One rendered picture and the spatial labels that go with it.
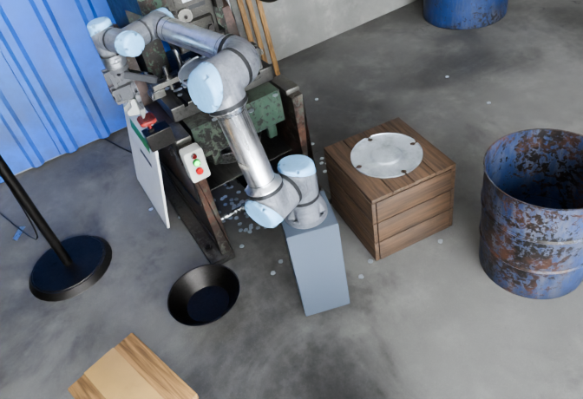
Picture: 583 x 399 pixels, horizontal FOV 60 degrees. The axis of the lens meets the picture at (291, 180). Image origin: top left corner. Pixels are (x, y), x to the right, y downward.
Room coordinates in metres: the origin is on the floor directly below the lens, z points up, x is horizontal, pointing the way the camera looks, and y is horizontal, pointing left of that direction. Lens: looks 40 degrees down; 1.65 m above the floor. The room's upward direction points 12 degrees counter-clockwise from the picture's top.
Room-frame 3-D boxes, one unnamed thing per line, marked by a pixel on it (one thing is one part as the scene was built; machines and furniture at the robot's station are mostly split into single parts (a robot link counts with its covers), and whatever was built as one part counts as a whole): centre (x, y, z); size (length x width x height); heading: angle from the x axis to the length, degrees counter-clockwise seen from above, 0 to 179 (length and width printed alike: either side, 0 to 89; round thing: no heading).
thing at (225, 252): (1.94, 0.55, 0.45); 0.92 x 0.12 x 0.90; 23
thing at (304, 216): (1.25, -0.02, 0.50); 0.15 x 0.15 x 0.10
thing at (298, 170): (1.25, -0.02, 0.62); 0.13 x 0.12 x 0.14; 135
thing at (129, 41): (1.51, 0.39, 1.07); 0.11 x 0.11 x 0.08; 45
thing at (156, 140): (1.59, 0.44, 0.62); 0.10 x 0.06 x 0.20; 113
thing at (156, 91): (1.85, 0.40, 0.76); 0.17 x 0.06 x 0.10; 113
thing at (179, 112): (1.92, 0.24, 0.68); 0.45 x 0.30 x 0.06; 113
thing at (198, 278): (1.32, 0.44, 0.04); 0.30 x 0.30 x 0.07
